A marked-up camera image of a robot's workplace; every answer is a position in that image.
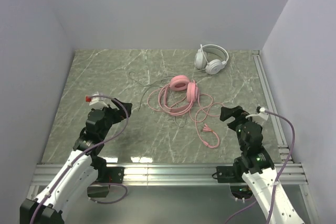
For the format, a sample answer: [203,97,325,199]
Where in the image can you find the aluminium right side rail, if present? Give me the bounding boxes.
[252,50,288,147]

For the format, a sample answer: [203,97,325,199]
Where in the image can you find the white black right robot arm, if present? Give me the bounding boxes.
[212,106,304,223]

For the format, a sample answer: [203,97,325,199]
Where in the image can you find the aluminium front rail frame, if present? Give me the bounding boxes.
[30,163,308,186]

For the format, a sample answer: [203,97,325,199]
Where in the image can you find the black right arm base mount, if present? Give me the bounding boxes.
[212,165,253,202]

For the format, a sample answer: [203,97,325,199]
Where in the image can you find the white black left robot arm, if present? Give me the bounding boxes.
[19,94,132,223]

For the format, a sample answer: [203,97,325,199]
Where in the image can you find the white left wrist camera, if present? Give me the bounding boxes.
[85,92,110,110]

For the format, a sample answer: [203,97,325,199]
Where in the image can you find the white headphones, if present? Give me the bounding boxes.
[194,44,229,75]

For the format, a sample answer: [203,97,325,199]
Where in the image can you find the thin grey audio cable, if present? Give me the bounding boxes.
[128,71,187,128]

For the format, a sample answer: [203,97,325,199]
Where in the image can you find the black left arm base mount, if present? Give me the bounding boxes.
[87,166,125,198]

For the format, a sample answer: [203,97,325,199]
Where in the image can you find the pink headphones with cable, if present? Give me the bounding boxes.
[146,75,222,149]

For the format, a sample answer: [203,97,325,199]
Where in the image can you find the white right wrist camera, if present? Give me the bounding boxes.
[245,106,269,124]

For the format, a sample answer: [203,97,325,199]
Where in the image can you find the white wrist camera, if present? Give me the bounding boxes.
[245,106,269,124]
[85,92,110,110]

